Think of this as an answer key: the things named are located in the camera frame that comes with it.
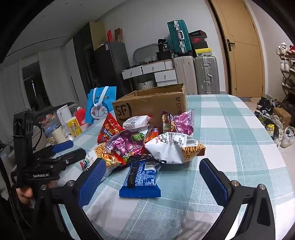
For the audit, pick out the black appliance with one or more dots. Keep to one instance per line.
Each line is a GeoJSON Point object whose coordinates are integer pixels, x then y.
{"type": "Point", "coordinates": [163, 49]}

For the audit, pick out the pile of shoes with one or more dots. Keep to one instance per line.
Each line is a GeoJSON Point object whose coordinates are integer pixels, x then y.
{"type": "Point", "coordinates": [265, 108]}

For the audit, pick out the grey plastic tub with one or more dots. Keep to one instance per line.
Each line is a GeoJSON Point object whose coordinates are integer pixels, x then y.
{"type": "Point", "coordinates": [144, 53]}

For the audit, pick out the black yellow shoe box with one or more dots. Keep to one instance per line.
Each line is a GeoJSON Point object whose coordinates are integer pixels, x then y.
{"type": "Point", "coordinates": [202, 52]}

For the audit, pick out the wooden door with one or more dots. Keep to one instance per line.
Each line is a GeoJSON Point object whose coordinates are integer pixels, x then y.
{"type": "Point", "coordinates": [244, 57]}

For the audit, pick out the grey refrigerator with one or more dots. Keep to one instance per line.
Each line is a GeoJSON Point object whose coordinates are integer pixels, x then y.
{"type": "Point", "coordinates": [110, 69]}

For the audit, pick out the white sneaker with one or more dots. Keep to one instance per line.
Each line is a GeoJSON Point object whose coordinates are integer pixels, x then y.
{"type": "Point", "coordinates": [288, 137]}

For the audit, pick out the white orange noodle snack packet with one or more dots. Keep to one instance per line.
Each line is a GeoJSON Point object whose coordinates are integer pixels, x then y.
{"type": "Point", "coordinates": [108, 157]}
{"type": "Point", "coordinates": [170, 145]}

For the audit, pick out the yellow carton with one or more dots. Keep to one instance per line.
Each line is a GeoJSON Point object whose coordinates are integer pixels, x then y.
{"type": "Point", "coordinates": [73, 127]}

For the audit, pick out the white suitcase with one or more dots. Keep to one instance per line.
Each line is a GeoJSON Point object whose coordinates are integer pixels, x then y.
{"type": "Point", "coordinates": [185, 73]}

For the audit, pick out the checked tablecloth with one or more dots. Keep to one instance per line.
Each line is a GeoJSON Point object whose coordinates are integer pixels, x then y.
{"type": "Point", "coordinates": [230, 138]}

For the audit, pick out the white kettle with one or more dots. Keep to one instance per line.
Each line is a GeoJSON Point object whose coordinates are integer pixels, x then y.
{"type": "Point", "coordinates": [64, 113]}

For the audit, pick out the small brown cardboard box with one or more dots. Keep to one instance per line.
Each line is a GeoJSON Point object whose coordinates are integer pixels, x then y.
{"type": "Point", "coordinates": [282, 116]}

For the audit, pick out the red black shoe box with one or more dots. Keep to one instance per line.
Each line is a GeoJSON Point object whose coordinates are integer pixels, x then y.
{"type": "Point", "coordinates": [199, 42]}

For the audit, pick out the red pouch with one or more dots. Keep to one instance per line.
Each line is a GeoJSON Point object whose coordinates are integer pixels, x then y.
{"type": "Point", "coordinates": [80, 115]}

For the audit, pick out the white curtain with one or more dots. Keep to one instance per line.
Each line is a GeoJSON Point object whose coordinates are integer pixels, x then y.
{"type": "Point", "coordinates": [55, 73]}

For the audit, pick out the small red snack packet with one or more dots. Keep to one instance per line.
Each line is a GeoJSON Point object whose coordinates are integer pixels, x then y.
{"type": "Point", "coordinates": [152, 135]}

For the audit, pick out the white drawer unit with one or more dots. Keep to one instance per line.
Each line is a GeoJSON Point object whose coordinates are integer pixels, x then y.
{"type": "Point", "coordinates": [161, 76]}

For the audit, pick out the white red-edged snack packet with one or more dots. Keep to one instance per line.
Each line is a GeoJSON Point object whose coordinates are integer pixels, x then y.
{"type": "Point", "coordinates": [136, 121]}

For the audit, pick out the dark tall cabinet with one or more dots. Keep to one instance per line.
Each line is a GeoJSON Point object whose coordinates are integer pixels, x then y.
{"type": "Point", "coordinates": [84, 57]}

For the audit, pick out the blue snack packet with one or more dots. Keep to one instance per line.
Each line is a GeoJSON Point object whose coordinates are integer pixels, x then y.
{"type": "Point", "coordinates": [140, 182]}

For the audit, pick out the purple snack packet cartoon face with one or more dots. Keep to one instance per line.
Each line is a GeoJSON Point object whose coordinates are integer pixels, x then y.
{"type": "Point", "coordinates": [179, 122]}

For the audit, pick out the woven basket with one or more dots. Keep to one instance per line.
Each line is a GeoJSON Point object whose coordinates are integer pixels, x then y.
{"type": "Point", "coordinates": [145, 85]}

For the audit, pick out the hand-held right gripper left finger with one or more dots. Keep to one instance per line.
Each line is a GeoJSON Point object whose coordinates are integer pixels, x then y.
{"type": "Point", "coordinates": [92, 180]}

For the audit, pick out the tan cardboard box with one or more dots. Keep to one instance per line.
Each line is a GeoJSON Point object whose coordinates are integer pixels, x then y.
{"type": "Point", "coordinates": [98, 34]}

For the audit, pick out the red paper bag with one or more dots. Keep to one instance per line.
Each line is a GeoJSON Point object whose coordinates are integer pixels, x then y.
{"type": "Point", "coordinates": [111, 35]}

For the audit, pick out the shoe rack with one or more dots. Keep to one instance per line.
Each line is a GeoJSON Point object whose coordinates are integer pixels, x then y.
{"type": "Point", "coordinates": [288, 76]}

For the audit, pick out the teal suitcase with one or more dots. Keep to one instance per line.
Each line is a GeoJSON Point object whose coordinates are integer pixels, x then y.
{"type": "Point", "coordinates": [179, 37]}

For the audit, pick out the person's left hand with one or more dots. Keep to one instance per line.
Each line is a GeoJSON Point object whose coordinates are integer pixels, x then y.
{"type": "Point", "coordinates": [24, 193]}

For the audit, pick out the blue cartoon gift bag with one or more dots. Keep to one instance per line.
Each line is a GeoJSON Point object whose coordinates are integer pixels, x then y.
{"type": "Point", "coordinates": [99, 108]}

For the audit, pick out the silver suitcase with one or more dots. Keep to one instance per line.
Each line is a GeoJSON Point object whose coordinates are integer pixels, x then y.
{"type": "Point", "coordinates": [206, 73]}

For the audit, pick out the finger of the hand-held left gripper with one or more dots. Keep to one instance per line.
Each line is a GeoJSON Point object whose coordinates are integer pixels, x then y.
{"type": "Point", "coordinates": [63, 146]}
{"type": "Point", "coordinates": [71, 157]}

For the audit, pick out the brown paper bag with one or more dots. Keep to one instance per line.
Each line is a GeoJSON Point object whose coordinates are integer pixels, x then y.
{"type": "Point", "coordinates": [118, 34]}

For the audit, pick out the purple snack packet green label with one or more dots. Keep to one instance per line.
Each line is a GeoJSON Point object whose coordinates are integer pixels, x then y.
{"type": "Point", "coordinates": [124, 145]}

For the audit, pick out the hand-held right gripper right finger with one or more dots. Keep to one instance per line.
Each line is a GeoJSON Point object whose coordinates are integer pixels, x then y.
{"type": "Point", "coordinates": [214, 182]}

